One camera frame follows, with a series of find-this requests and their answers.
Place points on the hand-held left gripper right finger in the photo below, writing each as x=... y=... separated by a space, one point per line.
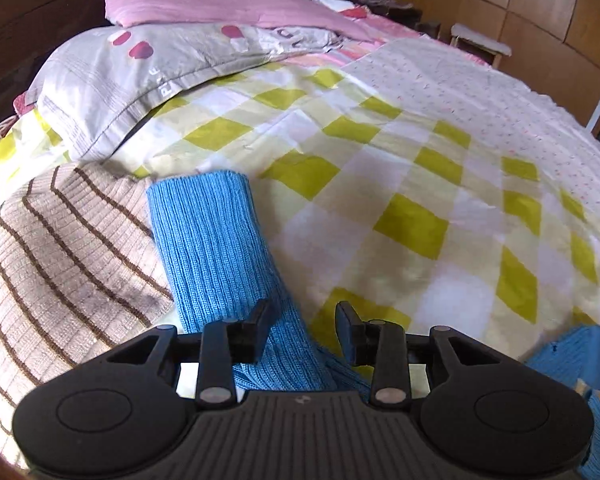
x=345 y=327

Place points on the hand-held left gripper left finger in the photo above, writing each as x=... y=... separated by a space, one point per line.
x=259 y=327

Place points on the blue knit sweater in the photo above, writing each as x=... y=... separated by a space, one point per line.
x=207 y=240

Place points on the yellow checked bed sheet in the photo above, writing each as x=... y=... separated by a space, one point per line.
x=360 y=185

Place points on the beige brown-striped knit sweater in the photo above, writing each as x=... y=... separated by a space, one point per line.
x=65 y=265

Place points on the white dotted quilt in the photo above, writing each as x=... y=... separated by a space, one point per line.
x=480 y=105

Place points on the grey pillow with red print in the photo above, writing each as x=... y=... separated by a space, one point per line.
x=130 y=77

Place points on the white-topped wooden stool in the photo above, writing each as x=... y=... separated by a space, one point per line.
x=480 y=42

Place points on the dark bedside table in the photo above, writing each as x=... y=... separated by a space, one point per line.
x=380 y=7

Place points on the wooden wardrobe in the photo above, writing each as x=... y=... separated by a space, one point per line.
x=530 y=5

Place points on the dark wooden headboard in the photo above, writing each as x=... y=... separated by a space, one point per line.
x=35 y=15

